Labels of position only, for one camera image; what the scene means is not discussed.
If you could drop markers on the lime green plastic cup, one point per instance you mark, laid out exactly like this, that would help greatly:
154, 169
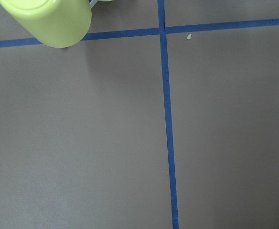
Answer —
55, 23

